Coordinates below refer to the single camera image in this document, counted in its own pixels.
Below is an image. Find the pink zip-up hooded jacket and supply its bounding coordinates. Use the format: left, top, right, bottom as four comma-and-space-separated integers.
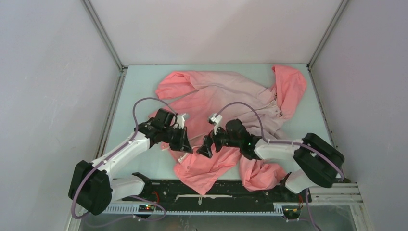
155, 65, 307, 195

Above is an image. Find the aluminium frame rail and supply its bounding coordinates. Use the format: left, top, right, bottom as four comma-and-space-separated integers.
307, 183, 363, 205

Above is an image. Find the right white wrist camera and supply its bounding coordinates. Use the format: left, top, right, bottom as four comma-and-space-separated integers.
208, 113, 222, 135

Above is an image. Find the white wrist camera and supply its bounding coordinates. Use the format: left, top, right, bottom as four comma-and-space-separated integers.
174, 113, 189, 129
208, 113, 222, 135

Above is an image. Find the right circuit board with wires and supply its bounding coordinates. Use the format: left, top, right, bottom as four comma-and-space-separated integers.
282, 208, 301, 222

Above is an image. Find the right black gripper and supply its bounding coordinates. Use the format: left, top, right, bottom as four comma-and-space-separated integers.
196, 122, 242, 159

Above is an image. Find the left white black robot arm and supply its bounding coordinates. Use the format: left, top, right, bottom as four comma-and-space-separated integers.
68, 109, 193, 215

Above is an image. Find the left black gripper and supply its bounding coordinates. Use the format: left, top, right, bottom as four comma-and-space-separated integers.
162, 126, 193, 154

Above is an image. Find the white slotted cable duct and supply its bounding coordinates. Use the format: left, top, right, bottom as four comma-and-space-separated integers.
102, 204, 283, 216

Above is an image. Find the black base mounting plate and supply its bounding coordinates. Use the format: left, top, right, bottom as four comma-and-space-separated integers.
132, 172, 308, 212

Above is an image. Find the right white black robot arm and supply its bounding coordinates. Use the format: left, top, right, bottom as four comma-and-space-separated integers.
197, 115, 344, 201

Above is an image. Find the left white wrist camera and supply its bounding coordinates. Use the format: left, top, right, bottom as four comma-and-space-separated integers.
174, 113, 189, 129

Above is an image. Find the left circuit board with LEDs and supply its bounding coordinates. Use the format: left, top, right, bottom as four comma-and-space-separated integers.
138, 205, 155, 213

